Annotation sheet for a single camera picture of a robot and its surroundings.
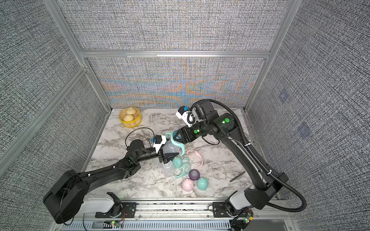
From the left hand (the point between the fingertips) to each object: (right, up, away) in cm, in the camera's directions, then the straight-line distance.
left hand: (178, 146), depth 72 cm
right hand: (+1, +8, -8) cm, 11 cm away
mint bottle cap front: (+13, -22, +7) cm, 26 cm away
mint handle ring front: (+5, -15, +15) cm, 22 cm away
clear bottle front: (-6, -15, +11) cm, 20 cm away
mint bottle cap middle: (-1, -12, +13) cm, 17 cm away
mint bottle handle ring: (0, +3, -9) cm, 9 cm away
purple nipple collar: (+9, -19, +12) cm, 24 cm away
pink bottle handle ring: (+11, -7, +16) cm, 21 cm away
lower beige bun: (-38, +15, +34) cm, 53 cm away
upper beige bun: (-37, +21, +37) cm, 56 cm away
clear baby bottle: (-4, 0, +1) cm, 4 cm away
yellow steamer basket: (-32, +13, +34) cm, 49 cm away
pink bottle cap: (+5, -22, +6) cm, 23 cm away
